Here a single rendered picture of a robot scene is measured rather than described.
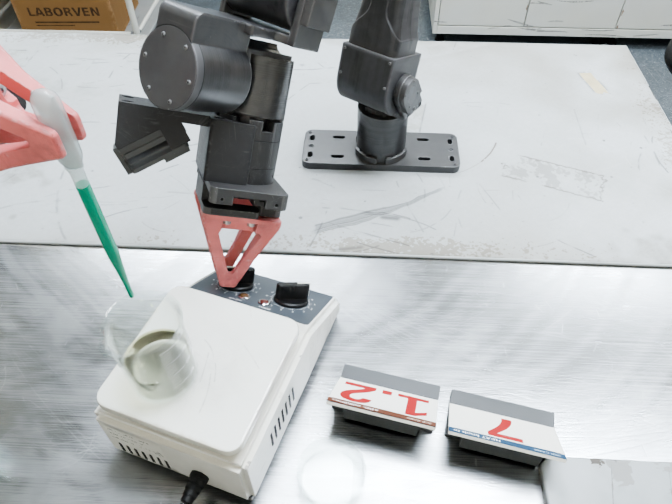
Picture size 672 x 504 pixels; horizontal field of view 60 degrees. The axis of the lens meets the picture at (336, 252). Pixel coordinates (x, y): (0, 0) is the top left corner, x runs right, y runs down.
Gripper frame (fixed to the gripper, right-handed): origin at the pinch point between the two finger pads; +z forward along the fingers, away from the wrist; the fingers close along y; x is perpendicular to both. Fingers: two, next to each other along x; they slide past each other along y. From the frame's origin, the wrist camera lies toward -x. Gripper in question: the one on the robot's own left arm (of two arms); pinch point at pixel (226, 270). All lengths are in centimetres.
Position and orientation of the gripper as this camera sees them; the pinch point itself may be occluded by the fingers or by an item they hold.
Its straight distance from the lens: 54.8
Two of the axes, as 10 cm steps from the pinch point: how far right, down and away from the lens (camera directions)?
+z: -2.1, 9.3, 3.2
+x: 9.3, 0.8, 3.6
